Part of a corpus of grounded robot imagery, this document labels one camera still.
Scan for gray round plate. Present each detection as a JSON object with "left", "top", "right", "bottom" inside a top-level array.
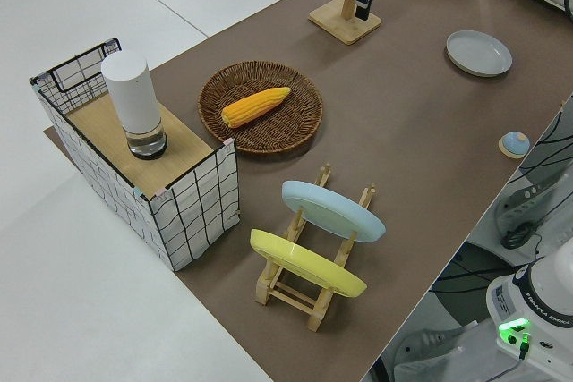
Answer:
[{"left": 445, "top": 30, "right": 513, "bottom": 78}]

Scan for yellow corn cob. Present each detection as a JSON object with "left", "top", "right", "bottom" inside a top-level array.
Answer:
[{"left": 221, "top": 86, "right": 292, "bottom": 129}]

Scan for gray stand leg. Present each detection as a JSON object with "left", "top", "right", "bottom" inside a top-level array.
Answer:
[
  {"left": 494, "top": 171, "right": 560, "bottom": 222},
  {"left": 384, "top": 326, "right": 466, "bottom": 372}
]

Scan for light blue plate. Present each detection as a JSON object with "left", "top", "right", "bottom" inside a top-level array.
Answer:
[{"left": 281, "top": 180, "right": 387, "bottom": 243}]

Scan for brown table cover sheet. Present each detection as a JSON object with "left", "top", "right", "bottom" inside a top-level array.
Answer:
[{"left": 42, "top": 0, "right": 573, "bottom": 382}]

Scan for wooden plate rack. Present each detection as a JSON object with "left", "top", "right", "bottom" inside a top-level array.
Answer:
[{"left": 254, "top": 162, "right": 377, "bottom": 333}]

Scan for white cylinder with glass base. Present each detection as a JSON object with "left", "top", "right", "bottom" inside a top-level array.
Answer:
[{"left": 100, "top": 50, "right": 169, "bottom": 162}]

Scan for brown wicker basket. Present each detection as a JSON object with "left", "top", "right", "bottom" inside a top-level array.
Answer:
[{"left": 197, "top": 59, "right": 324, "bottom": 154}]

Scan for yellow plate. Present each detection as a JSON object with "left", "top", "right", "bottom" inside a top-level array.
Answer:
[{"left": 249, "top": 228, "right": 369, "bottom": 299}]

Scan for wooden lid board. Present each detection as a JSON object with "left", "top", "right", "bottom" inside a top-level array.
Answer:
[{"left": 65, "top": 94, "right": 214, "bottom": 191}]

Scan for black plug with cable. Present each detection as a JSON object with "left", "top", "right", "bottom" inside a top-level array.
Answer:
[{"left": 514, "top": 331, "right": 535, "bottom": 361}]

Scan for black wire basket grid lined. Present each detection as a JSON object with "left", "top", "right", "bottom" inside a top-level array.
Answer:
[{"left": 29, "top": 37, "right": 241, "bottom": 272}]

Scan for blue dome desk bell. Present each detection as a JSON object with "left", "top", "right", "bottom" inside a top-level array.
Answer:
[{"left": 498, "top": 131, "right": 531, "bottom": 159}]

